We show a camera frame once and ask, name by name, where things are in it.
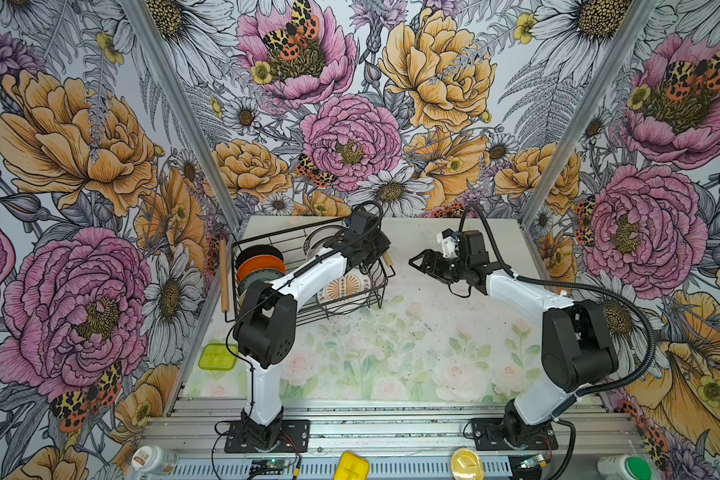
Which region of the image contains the white bottle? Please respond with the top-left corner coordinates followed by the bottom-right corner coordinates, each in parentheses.
top-left (130, 445), bottom-right (179, 474)

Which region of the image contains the yellow plastic block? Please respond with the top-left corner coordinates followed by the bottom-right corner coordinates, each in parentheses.
top-left (333, 451), bottom-right (370, 480)

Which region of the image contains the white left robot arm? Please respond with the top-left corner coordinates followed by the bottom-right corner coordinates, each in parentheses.
top-left (224, 231), bottom-right (392, 453)

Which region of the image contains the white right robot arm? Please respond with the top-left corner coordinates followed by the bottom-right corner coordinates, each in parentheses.
top-left (408, 249), bottom-right (618, 450)

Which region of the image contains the green translucent square dish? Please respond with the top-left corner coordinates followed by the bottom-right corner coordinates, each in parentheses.
top-left (197, 343), bottom-right (237, 372)

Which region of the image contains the aluminium corner post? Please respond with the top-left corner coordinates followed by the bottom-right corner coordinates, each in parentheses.
top-left (519, 1), bottom-right (656, 228)
top-left (123, 1), bottom-right (242, 234)

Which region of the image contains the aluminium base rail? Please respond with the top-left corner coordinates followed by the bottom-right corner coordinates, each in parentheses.
top-left (139, 398), bottom-right (646, 479)

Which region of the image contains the black corrugated cable conduit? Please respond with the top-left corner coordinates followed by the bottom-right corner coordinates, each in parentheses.
top-left (458, 202), bottom-right (658, 397)

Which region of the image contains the white plate orange sunburst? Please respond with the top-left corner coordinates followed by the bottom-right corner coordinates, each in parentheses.
top-left (317, 268), bottom-right (372, 306)

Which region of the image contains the aluminium right corner post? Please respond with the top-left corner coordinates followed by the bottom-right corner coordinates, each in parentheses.
top-left (519, 1), bottom-right (656, 228)

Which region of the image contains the round yellow lid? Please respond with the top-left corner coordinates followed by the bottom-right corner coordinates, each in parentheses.
top-left (450, 448), bottom-right (485, 480)

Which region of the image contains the black wire dish rack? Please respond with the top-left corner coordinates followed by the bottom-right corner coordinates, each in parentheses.
top-left (229, 202), bottom-right (384, 328)

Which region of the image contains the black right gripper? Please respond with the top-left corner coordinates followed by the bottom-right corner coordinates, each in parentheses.
top-left (409, 248), bottom-right (471, 286)

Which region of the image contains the green white button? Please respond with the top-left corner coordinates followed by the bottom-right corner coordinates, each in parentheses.
top-left (596, 455), bottom-right (653, 480)

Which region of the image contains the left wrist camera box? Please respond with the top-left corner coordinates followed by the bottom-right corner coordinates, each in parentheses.
top-left (347, 208), bottom-right (379, 237)

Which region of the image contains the aluminium left corner post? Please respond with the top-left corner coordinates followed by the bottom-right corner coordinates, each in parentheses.
top-left (123, 1), bottom-right (242, 234)

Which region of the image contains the teal patterned plate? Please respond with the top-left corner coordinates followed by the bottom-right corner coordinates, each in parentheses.
top-left (238, 268), bottom-right (284, 294)

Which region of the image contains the black plate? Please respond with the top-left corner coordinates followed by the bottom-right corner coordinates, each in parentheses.
top-left (235, 244), bottom-right (283, 268)

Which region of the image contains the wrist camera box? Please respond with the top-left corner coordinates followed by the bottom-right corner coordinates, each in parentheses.
top-left (437, 229), bottom-right (489, 262)
top-left (347, 208), bottom-right (379, 237)

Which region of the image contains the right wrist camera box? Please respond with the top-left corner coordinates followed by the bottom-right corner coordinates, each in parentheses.
top-left (437, 229), bottom-right (489, 262)

